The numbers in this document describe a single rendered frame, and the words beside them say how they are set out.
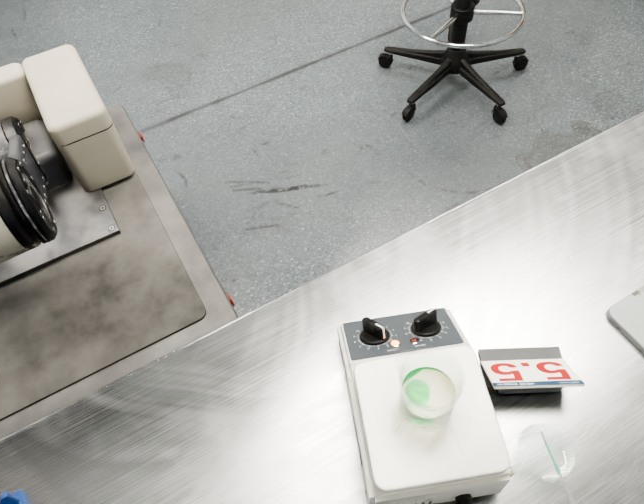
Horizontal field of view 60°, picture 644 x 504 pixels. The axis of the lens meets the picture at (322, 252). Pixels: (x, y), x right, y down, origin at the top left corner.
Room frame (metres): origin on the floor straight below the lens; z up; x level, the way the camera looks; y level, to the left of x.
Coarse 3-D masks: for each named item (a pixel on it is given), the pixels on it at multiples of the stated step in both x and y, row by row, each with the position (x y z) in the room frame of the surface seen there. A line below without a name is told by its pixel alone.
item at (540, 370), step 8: (488, 368) 0.23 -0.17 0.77; (496, 368) 0.23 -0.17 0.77; (504, 368) 0.23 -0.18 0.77; (512, 368) 0.23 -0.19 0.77; (520, 368) 0.23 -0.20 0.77; (528, 368) 0.23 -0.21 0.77; (536, 368) 0.22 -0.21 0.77; (544, 368) 0.22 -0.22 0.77; (552, 368) 0.22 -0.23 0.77; (560, 368) 0.22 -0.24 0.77; (568, 368) 0.22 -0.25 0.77; (496, 376) 0.22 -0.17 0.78; (504, 376) 0.22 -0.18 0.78; (512, 376) 0.22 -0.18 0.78; (520, 376) 0.21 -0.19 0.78; (528, 376) 0.21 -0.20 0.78; (536, 376) 0.21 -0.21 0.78; (544, 376) 0.21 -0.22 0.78; (552, 376) 0.21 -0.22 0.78; (560, 376) 0.21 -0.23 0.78; (568, 376) 0.21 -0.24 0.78
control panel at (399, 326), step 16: (384, 320) 0.29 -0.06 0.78; (400, 320) 0.29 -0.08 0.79; (448, 320) 0.28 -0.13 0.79; (352, 336) 0.27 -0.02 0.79; (400, 336) 0.26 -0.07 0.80; (416, 336) 0.26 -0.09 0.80; (432, 336) 0.26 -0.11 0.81; (448, 336) 0.25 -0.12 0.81; (352, 352) 0.25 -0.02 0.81; (368, 352) 0.24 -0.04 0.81; (384, 352) 0.24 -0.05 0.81
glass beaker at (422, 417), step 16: (400, 352) 0.20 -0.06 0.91; (416, 352) 0.20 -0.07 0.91; (432, 352) 0.20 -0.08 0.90; (448, 352) 0.19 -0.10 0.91; (400, 368) 0.18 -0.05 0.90; (448, 368) 0.19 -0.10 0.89; (400, 384) 0.17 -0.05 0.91; (464, 384) 0.16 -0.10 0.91; (400, 400) 0.17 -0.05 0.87; (416, 400) 0.15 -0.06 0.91; (400, 416) 0.17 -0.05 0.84; (416, 416) 0.15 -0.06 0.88; (432, 416) 0.15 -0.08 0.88; (448, 416) 0.15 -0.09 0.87; (432, 432) 0.15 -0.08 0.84
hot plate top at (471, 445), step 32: (384, 384) 0.20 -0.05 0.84; (480, 384) 0.19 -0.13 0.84; (384, 416) 0.17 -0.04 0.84; (480, 416) 0.16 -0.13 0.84; (384, 448) 0.14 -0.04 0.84; (416, 448) 0.14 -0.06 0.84; (448, 448) 0.13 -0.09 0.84; (480, 448) 0.13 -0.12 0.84; (384, 480) 0.11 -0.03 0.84; (416, 480) 0.11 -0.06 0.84; (448, 480) 0.11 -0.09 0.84
